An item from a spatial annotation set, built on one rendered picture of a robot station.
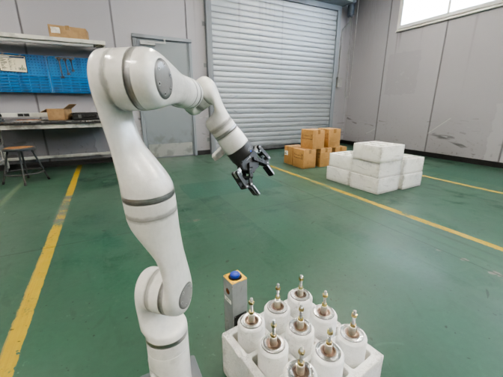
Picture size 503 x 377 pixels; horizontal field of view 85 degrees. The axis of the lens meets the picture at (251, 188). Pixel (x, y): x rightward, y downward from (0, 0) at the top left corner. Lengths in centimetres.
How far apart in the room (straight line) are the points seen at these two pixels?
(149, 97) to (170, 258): 29
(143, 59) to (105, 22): 517
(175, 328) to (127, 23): 528
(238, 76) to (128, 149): 553
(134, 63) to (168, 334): 52
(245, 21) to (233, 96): 141
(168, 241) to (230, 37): 562
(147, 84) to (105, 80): 6
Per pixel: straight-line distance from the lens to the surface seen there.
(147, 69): 44
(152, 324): 69
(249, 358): 105
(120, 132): 49
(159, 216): 51
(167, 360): 72
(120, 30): 560
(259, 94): 617
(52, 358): 151
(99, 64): 47
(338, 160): 377
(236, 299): 117
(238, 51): 603
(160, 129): 555
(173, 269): 57
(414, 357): 145
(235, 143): 76
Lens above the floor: 97
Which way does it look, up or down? 17 degrees down
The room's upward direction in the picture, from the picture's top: straight up
